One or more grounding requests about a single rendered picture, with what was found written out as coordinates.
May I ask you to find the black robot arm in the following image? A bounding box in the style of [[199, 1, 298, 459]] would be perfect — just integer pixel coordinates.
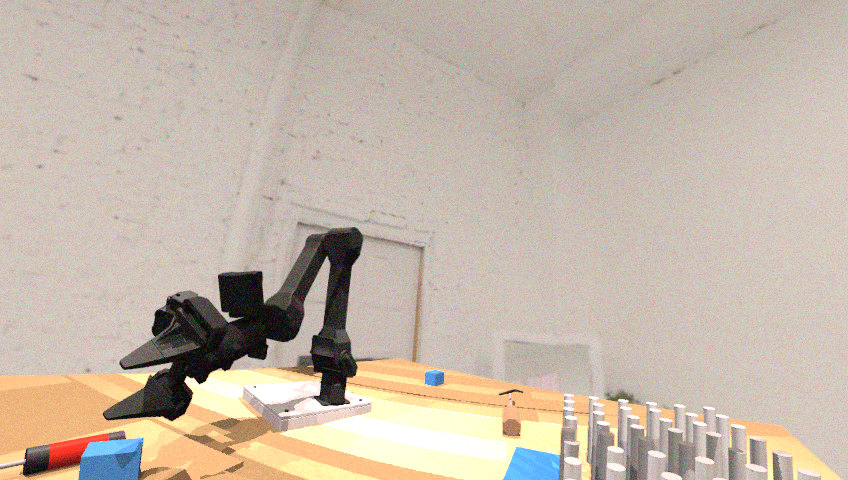
[[152, 227, 363, 406]]

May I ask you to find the blue block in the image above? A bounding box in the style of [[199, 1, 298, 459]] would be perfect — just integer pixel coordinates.
[[78, 438, 144, 480], [424, 370, 444, 386]]

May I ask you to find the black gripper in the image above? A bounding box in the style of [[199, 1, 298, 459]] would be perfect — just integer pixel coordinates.
[[103, 296, 243, 422]]

